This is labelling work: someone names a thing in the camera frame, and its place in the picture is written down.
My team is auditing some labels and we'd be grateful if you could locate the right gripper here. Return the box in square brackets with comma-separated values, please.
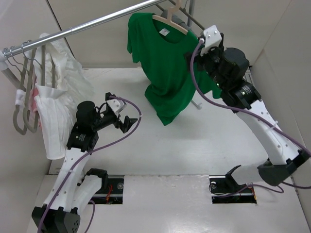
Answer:
[184, 44, 227, 91]

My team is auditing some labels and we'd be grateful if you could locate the green t shirt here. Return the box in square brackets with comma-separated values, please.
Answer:
[126, 12, 223, 127]

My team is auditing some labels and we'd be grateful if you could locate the beige plastic hanger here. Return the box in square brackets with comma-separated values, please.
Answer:
[152, 0, 189, 35]

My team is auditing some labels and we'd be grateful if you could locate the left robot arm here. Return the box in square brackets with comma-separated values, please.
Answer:
[32, 92, 142, 233]

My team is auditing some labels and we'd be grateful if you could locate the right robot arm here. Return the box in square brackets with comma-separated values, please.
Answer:
[183, 44, 311, 186]

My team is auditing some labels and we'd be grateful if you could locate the grey hanger with cloth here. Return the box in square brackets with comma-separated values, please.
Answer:
[156, 0, 205, 31]

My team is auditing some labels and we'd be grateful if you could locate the grey empty hanger inner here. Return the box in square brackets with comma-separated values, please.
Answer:
[22, 49, 39, 133]

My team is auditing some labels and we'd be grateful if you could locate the grey empty hanger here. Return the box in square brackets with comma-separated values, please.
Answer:
[4, 55, 27, 135]
[22, 49, 39, 133]

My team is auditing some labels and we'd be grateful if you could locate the grey empty hanger outer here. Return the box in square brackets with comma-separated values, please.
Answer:
[4, 55, 27, 135]

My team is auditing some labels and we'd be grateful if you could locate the grey pleated cloth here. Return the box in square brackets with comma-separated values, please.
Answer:
[160, 10, 192, 32]

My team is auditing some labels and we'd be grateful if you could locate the white rack base foot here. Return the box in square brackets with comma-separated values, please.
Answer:
[191, 100, 202, 110]

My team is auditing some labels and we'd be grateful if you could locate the white garment on rack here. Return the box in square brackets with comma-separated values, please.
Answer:
[34, 40, 94, 160]

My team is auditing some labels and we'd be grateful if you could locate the pink patterned garment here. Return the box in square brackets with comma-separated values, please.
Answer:
[29, 74, 38, 119]

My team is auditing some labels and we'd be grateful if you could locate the white rack upright pole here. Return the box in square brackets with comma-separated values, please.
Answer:
[0, 58, 20, 89]

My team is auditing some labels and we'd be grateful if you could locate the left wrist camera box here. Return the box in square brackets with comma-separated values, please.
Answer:
[106, 99, 126, 117]

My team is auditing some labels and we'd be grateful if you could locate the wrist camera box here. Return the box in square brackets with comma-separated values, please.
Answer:
[200, 25, 222, 56]
[106, 99, 126, 117]

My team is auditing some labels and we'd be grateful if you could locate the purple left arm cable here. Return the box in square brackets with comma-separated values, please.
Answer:
[36, 96, 143, 233]

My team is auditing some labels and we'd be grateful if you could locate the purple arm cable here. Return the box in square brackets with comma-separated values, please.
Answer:
[190, 40, 311, 194]
[36, 96, 143, 233]

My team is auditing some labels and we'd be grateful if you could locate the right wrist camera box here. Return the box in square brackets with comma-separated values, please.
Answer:
[200, 25, 222, 56]

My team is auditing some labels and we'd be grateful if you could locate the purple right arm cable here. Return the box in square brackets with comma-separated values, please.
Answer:
[190, 40, 311, 194]

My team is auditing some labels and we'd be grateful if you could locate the aluminium rail on table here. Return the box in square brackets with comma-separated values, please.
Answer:
[243, 68, 254, 85]

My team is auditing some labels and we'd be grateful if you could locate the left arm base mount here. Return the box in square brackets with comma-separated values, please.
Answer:
[92, 175, 124, 205]

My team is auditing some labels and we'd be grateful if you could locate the chrome clothes rail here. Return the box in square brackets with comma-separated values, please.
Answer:
[0, 0, 165, 62]

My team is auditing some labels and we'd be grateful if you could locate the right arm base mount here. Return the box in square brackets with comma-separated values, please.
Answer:
[208, 165, 257, 204]

